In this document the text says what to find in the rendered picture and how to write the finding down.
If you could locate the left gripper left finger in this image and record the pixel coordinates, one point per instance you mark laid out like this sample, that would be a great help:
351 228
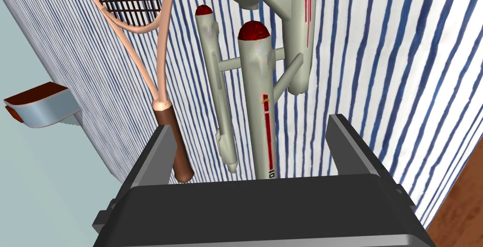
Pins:
154 162

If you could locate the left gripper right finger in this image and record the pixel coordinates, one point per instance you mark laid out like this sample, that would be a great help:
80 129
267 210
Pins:
350 147

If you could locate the blue striped white bed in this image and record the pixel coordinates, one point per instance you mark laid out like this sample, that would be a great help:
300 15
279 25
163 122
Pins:
377 69

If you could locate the grey model spaceship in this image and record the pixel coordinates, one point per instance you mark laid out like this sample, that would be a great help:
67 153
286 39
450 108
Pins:
260 88

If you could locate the brown and grey shelf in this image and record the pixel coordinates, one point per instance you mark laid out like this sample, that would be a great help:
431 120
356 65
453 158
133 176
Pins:
39 105

